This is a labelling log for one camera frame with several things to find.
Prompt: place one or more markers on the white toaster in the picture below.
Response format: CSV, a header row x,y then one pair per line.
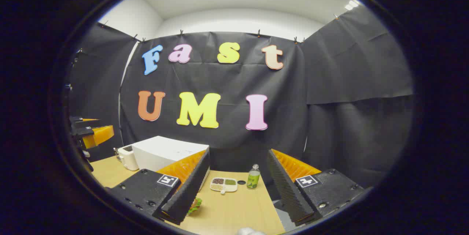
x,y
128,158

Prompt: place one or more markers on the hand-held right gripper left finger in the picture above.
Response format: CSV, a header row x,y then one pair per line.
x,y
190,191

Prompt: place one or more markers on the divided white bean tray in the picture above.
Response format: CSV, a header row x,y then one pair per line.
x,y
223,184

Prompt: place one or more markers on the white microwave oven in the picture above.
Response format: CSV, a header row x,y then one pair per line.
x,y
161,152

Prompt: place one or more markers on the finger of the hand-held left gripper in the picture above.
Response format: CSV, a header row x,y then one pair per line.
x,y
84,122
99,134

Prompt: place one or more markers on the green drink bottle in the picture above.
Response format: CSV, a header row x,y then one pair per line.
x,y
253,178

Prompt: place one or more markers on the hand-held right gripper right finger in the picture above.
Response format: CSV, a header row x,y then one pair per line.
x,y
287,191

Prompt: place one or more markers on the sandwich with lettuce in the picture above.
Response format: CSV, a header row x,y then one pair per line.
x,y
195,205

